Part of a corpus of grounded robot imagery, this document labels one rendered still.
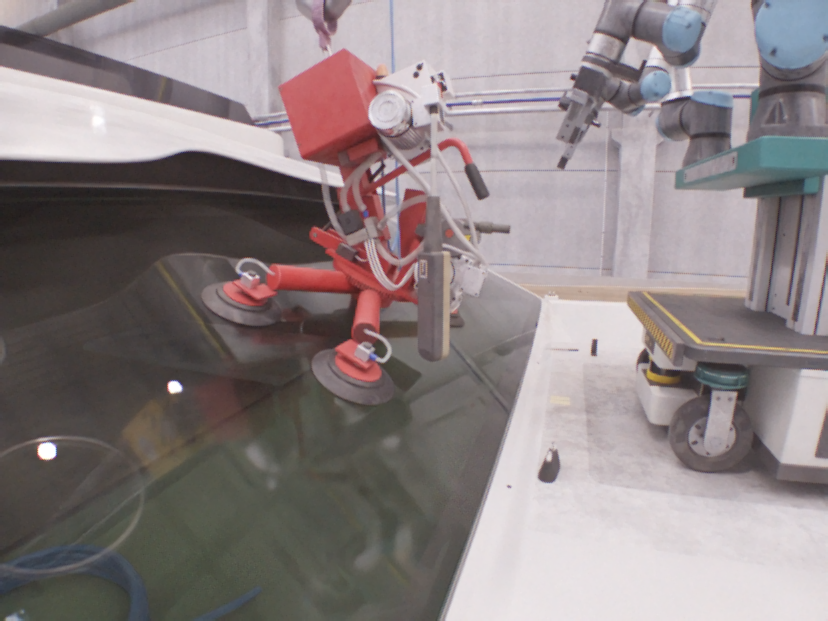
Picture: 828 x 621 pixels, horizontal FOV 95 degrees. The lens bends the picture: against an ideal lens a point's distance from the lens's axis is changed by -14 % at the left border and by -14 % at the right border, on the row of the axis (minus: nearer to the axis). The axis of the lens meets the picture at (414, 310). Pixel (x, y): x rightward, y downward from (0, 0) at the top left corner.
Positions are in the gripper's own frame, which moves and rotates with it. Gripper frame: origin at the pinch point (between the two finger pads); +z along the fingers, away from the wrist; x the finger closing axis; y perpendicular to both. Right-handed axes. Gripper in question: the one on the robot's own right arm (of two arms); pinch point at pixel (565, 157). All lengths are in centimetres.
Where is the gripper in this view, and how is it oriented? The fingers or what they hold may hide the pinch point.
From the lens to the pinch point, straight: 146.2
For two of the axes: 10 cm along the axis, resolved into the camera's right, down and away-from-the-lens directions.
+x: 1.8, -0.8, 9.8
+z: -4.1, 9.0, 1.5
